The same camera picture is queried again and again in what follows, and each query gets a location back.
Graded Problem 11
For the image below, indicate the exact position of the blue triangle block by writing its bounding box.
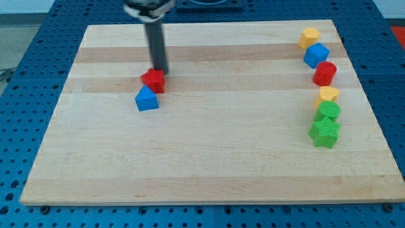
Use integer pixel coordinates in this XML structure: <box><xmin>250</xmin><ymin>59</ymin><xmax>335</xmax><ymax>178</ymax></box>
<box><xmin>135</xmin><ymin>85</ymin><xmax>159</xmax><ymax>111</ymax></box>

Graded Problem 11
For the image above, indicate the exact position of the green cylinder block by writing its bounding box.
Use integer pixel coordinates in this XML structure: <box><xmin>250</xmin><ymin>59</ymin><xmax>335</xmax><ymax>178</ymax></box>
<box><xmin>313</xmin><ymin>101</ymin><xmax>341</xmax><ymax>122</ymax></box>

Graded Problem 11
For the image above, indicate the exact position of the wooden board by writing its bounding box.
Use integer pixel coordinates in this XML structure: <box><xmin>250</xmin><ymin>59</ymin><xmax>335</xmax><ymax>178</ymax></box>
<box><xmin>20</xmin><ymin>20</ymin><xmax>404</xmax><ymax>206</ymax></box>

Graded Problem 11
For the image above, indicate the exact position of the red cylinder block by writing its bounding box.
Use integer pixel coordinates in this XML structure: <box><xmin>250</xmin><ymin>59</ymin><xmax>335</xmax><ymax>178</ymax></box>
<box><xmin>313</xmin><ymin>61</ymin><xmax>337</xmax><ymax>86</ymax></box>

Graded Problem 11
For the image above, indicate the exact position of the green star block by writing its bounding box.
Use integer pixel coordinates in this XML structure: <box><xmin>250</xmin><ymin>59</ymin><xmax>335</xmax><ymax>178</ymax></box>
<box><xmin>308</xmin><ymin>117</ymin><xmax>341</xmax><ymax>149</ymax></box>

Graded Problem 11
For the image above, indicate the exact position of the red star block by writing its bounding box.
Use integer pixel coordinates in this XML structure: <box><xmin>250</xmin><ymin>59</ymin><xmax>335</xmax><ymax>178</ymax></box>
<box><xmin>140</xmin><ymin>68</ymin><xmax>165</xmax><ymax>93</ymax></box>

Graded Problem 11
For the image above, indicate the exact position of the yellow heart block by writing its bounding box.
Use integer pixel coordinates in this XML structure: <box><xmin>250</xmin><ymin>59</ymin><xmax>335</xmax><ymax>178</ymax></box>
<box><xmin>315</xmin><ymin>86</ymin><xmax>340</xmax><ymax>108</ymax></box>

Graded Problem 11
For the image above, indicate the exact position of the blue cube block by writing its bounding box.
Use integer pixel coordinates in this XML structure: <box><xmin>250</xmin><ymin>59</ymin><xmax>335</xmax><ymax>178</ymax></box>
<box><xmin>303</xmin><ymin>42</ymin><xmax>330</xmax><ymax>68</ymax></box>

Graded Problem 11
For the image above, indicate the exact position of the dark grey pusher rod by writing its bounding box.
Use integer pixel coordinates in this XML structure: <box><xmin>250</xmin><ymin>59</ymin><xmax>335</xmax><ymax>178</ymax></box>
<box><xmin>144</xmin><ymin>19</ymin><xmax>169</xmax><ymax>74</ymax></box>

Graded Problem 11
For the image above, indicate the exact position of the yellow hexagon block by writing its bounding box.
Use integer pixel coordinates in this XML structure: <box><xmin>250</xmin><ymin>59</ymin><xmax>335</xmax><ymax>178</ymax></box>
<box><xmin>298</xmin><ymin>27</ymin><xmax>320</xmax><ymax>50</ymax></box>

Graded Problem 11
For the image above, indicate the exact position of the dark blue base plate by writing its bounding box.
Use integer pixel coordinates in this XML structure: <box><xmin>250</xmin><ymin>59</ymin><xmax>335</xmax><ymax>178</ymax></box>
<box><xmin>175</xmin><ymin>0</ymin><xmax>244</xmax><ymax>11</ymax></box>

